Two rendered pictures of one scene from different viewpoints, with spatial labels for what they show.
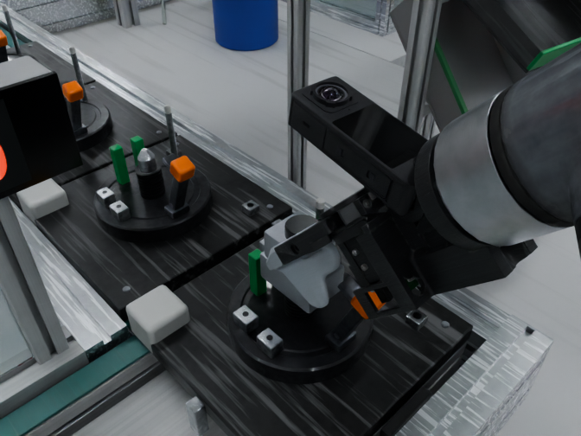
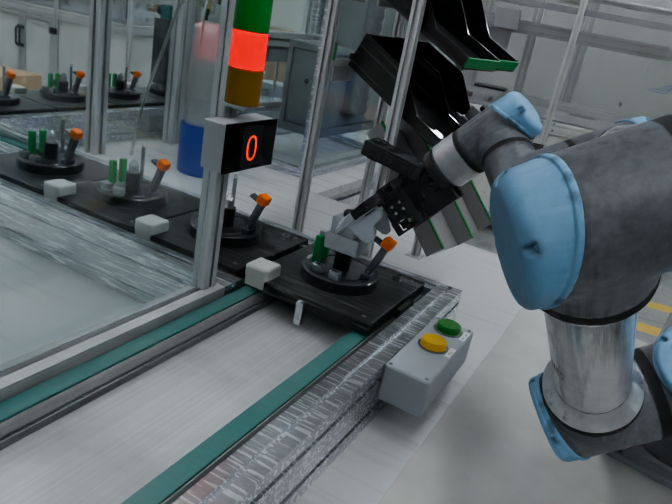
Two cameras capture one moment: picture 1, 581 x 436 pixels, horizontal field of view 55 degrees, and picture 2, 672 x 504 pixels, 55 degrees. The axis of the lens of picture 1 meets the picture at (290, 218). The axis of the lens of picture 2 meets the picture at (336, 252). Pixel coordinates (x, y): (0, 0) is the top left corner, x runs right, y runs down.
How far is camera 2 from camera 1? 73 cm
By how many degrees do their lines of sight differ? 26
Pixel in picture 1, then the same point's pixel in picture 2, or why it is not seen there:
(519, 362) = (449, 296)
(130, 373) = (248, 302)
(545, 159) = (471, 143)
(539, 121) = (468, 133)
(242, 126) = not seen: hidden behind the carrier
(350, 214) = (394, 185)
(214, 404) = (313, 300)
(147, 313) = (261, 265)
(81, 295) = not seen: hidden behind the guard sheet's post
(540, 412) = not seen: hidden behind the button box
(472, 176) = (448, 154)
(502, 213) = (458, 165)
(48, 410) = (217, 309)
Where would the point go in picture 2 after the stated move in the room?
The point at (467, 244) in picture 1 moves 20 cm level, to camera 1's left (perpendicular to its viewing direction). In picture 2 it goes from (444, 185) to (319, 173)
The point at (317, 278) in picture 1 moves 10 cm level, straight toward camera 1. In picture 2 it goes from (370, 225) to (389, 249)
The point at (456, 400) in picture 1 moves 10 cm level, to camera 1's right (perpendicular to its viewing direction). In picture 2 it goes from (425, 305) to (475, 306)
